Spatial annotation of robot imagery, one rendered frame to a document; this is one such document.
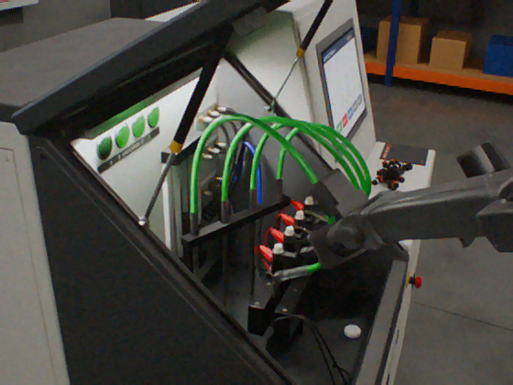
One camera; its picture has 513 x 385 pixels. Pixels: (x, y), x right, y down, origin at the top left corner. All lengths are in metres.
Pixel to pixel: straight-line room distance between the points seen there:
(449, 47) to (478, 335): 4.05
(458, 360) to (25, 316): 2.01
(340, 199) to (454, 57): 5.64
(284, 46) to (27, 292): 0.82
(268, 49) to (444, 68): 5.11
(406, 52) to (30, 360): 5.71
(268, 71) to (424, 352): 1.67
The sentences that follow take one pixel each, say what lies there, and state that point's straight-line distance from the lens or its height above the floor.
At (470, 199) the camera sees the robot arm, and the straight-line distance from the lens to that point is 0.59.
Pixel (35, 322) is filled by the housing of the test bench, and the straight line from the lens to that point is 1.22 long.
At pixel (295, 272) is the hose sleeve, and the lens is 1.14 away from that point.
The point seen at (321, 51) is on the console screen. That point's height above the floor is 1.42.
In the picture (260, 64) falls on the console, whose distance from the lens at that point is 1.52.
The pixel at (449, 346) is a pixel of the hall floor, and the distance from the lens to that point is 2.85.
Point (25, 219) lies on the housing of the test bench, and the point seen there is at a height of 1.29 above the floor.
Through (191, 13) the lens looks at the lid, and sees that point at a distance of 0.75.
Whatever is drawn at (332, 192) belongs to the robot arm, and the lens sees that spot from 0.89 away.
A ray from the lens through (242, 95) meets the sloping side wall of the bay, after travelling 1.51.
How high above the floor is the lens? 1.79
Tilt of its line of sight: 27 degrees down
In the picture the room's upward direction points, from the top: 1 degrees clockwise
